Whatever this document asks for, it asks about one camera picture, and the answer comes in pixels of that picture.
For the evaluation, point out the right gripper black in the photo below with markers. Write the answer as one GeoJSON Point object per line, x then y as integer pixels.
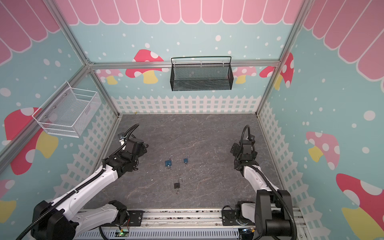
{"type": "Point", "coordinates": [243, 148]}

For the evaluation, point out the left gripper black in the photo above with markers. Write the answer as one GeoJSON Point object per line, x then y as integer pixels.
{"type": "Point", "coordinates": [144, 150]}

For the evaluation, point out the black padlock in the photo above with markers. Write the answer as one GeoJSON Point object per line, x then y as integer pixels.
{"type": "Point", "coordinates": [177, 185]}

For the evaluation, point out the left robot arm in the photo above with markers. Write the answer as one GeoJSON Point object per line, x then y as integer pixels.
{"type": "Point", "coordinates": [61, 219]}

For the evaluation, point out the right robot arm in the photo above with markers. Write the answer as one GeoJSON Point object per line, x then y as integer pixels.
{"type": "Point", "coordinates": [271, 214]}

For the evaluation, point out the right green circuit board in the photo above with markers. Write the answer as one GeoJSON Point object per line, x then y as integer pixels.
{"type": "Point", "coordinates": [248, 230]}

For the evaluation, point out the green circuit board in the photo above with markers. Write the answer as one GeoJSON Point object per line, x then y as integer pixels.
{"type": "Point", "coordinates": [122, 233]}
{"type": "Point", "coordinates": [248, 230]}

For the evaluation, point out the left green circuit board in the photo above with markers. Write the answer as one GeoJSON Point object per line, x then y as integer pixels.
{"type": "Point", "coordinates": [122, 233]}

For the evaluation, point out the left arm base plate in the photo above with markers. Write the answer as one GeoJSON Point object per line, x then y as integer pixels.
{"type": "Point", "coordinates": [132, 218]}

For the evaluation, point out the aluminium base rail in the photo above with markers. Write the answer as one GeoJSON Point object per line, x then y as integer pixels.
{"type": "Point", "coordinates": [192, 217]}

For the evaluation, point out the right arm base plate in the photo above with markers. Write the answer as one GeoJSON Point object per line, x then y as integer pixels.
{"type": "Point", "coordinates": [229, 218]}

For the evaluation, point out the black wire mesh basket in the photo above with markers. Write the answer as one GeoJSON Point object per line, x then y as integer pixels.
{"type": "Point", "coordinates": [207, 73]}

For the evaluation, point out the white wire mesh basket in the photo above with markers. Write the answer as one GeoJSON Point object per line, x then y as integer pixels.
{"type": "Point", "coordinates": [69, 112]}

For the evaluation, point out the white slotted cable duct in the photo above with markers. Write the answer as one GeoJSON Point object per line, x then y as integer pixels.
{"type": "Point", "coordinates": [175, 234]}

